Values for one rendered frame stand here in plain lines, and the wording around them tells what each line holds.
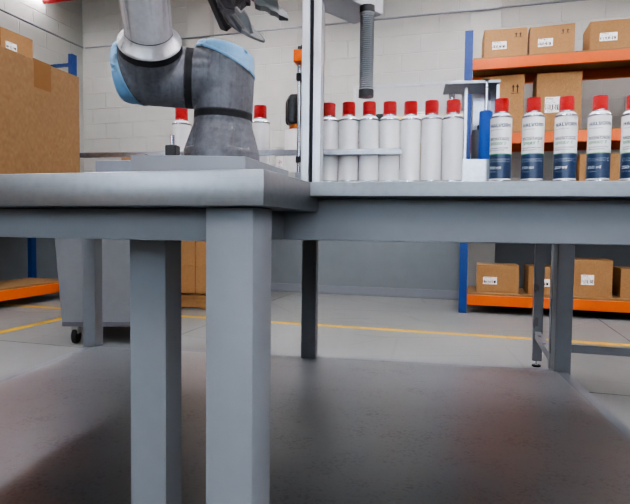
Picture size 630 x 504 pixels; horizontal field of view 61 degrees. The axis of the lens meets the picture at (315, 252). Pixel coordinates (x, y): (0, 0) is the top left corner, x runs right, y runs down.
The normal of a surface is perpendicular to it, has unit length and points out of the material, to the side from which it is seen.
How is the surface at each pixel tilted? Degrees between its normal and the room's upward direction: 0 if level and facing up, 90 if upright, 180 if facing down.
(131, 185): 90
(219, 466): 90
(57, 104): 90
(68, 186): 90
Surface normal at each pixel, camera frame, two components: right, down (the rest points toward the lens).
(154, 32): 0.43, 0.77
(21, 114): 0.97, 0.02
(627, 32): -0.28, 0.04
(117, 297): 0.05, 0.11
